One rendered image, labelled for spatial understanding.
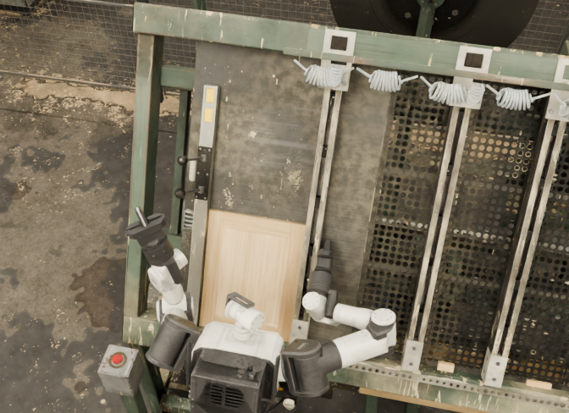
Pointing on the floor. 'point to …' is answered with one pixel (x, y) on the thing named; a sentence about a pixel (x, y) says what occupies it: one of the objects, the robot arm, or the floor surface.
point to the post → (135, 403)
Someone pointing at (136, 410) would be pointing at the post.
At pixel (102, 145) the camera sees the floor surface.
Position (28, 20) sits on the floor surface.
